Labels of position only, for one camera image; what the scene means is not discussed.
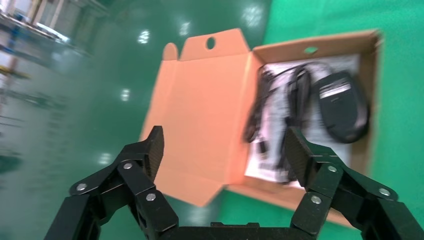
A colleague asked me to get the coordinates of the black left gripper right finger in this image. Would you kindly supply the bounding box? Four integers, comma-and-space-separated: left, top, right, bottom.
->
284, 127, 398, 237

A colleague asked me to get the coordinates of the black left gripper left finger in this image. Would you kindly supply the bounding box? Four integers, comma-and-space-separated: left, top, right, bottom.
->
69, 125, 180, 233

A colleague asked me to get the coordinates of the black wired computer mouse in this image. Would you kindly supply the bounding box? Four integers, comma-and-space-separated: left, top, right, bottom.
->
279, 61, 371, 185

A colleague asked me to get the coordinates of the black data cable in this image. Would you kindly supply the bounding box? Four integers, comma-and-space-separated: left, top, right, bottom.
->
243, 64, 282, 157

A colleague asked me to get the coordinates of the orange cardboard mailer box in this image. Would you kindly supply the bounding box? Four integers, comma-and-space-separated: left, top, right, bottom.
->
139, 28, 383, 229

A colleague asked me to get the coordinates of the white printed instruction sheet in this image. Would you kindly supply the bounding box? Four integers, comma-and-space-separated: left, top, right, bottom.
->
244, 54, 362, 190

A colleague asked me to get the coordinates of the green table cloth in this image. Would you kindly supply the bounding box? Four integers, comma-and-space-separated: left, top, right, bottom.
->
211, 0, 424, 240

